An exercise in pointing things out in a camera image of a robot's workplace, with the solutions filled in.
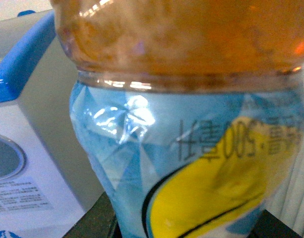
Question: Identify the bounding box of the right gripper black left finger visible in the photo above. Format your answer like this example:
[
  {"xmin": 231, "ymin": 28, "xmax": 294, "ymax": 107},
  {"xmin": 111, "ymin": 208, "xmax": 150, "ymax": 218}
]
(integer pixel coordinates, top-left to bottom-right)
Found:
[{"xmin": 63, "ymin": 192, "xmax": 117, "ymax": 238}]

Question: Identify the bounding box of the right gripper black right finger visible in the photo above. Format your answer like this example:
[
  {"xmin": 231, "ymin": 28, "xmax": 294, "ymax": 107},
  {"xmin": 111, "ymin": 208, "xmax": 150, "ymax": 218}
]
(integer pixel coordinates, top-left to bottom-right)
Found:
[{"xmin": 251, "ymin": 210, "xmax": 301, "ymax": 238}]

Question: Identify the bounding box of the white blue chest freezer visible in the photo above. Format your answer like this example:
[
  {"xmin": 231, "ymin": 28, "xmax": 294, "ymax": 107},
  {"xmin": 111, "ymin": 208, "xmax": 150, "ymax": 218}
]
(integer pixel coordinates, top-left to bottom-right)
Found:
[{"xmin": 0, "ymin": 11, "xmax": 102, "ymax": 238}]

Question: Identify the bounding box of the iced tea drink bottle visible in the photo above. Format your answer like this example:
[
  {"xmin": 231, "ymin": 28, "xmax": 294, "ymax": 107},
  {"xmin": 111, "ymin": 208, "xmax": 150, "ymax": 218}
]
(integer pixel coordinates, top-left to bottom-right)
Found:
[{"xmin": 51, "ymin": 0, "xmax": 304, "ymax": 238}]

